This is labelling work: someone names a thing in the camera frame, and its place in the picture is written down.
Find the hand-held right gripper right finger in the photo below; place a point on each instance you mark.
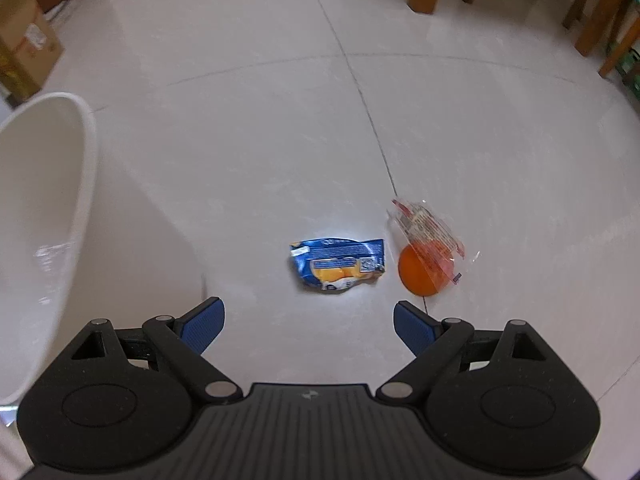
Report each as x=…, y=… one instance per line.
x=412, y=327

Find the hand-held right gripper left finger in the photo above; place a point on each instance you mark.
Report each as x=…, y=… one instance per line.
x=202, y=327

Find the orange round lid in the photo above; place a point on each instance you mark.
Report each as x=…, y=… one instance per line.
x=417, y=275

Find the clear red-printed wrapper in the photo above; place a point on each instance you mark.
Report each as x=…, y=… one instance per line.
x=425, y=230

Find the blue snack packet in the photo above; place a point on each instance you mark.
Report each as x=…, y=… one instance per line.
x=335, y=262

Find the white plastic bin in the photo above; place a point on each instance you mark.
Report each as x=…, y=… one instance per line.
x=40, y=210

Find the brown cardboard box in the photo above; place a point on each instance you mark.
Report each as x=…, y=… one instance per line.
x=27, y=40

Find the green box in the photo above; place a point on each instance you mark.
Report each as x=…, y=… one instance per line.
x=629, y=60

